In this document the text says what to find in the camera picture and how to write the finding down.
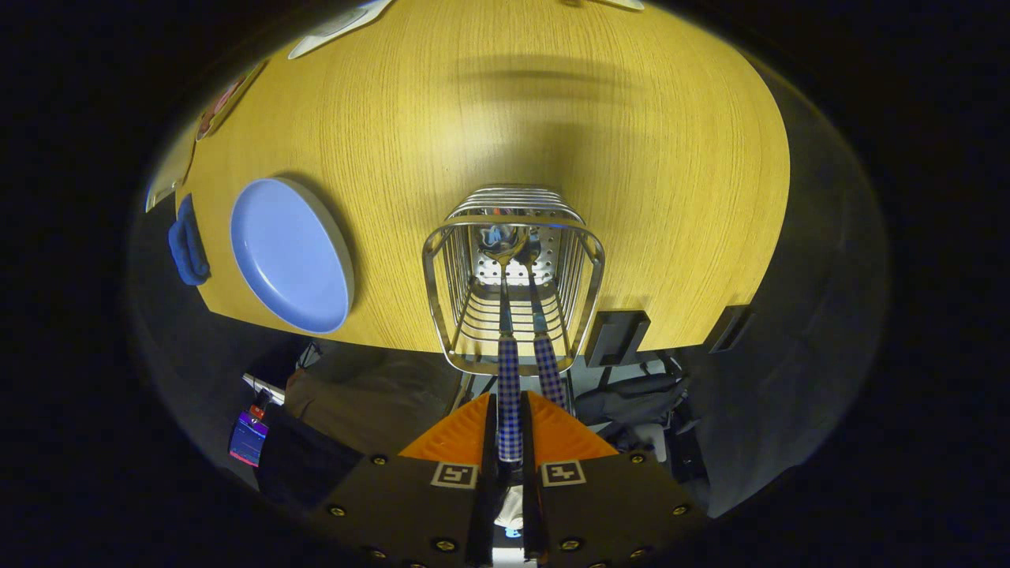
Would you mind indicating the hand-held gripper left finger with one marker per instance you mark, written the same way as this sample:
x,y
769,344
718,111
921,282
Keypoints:
x,y
402,505

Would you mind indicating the blue folded cloth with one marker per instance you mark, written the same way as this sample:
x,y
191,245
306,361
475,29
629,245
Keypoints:
x,y
188,244

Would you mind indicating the smartphone with lit screen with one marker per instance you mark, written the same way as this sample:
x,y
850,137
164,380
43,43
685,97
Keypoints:
x,y
248,438

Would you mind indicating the white square coaster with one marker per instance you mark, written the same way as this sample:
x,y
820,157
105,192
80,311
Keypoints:
x,y
335,28

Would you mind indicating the white toaster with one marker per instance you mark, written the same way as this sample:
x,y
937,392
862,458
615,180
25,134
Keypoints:
x,y
170,170

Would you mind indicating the blue plate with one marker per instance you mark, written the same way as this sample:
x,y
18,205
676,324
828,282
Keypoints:
x,y
288,252

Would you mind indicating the plate with food print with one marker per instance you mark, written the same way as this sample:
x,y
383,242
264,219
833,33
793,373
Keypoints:
x,y
227,102

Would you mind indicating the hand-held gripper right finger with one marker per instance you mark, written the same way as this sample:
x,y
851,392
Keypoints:
x,y
615,505

